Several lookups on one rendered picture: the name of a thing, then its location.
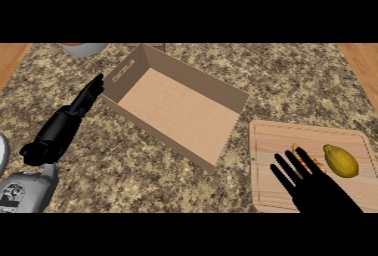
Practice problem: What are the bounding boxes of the pale wooden cutting board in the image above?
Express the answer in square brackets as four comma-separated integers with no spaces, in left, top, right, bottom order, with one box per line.
[247,119,378,214]

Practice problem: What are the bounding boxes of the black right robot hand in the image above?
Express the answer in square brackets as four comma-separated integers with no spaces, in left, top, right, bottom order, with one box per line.
[268,146,364,214]

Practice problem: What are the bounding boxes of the yellow lemon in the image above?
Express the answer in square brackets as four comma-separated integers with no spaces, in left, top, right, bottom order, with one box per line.
[321,143,360,179]

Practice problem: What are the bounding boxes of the orange croissant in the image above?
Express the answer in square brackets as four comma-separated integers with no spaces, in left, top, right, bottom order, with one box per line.
[290,143,327,175]

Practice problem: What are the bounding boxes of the grey bowl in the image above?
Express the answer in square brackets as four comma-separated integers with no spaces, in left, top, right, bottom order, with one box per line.
[60,42,109,59]

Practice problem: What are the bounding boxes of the brown cardboard box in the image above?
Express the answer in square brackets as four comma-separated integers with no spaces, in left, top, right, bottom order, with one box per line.
[100,43,250,173]

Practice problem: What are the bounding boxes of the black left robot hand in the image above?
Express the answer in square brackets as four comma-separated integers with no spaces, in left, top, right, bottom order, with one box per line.
[18,73,106,167]

